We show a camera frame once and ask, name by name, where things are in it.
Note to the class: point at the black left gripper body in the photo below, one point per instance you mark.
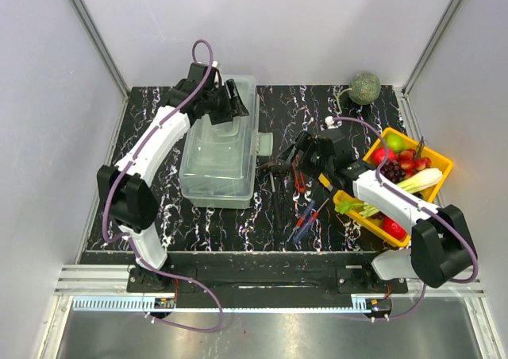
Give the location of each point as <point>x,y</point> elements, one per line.
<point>220,106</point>

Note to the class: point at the blue handled screwdriver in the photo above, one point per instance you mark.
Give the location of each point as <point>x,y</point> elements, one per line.
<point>302,218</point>

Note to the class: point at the yellow utility knife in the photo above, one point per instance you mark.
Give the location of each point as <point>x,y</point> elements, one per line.
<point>325,182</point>

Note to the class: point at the steel claw hammer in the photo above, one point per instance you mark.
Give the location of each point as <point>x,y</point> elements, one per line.
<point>278,220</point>

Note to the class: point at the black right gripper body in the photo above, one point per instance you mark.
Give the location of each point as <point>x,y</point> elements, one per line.
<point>311,162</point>

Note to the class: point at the red handled screwdriver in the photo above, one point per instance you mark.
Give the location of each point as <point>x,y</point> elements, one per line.
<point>314,212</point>

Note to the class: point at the small red apples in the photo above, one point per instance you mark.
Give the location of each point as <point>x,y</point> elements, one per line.
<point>414,160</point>

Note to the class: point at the black rubber mallet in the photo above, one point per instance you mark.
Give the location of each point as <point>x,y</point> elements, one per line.
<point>280,169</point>

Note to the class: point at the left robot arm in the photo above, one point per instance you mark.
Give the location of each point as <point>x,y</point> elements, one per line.
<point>129,206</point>

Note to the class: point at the red pomegranate fruit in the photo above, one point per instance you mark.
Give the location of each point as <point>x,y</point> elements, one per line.
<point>393,229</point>

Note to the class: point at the red apple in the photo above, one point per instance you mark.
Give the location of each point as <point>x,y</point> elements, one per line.
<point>378,156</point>

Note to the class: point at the green netted melon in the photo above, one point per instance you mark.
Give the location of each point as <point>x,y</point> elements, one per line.
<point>363,89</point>

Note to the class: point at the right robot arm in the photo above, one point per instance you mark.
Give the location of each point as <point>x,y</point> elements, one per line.
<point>440,242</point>

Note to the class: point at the purple grape bunch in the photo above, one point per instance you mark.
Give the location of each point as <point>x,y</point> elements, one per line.
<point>398,170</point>

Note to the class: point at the clear and green toolbox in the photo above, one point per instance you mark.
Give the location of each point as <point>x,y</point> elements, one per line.
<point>218,165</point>

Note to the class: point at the green celery stalk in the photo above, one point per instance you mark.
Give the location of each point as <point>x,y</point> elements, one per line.
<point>416,183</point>

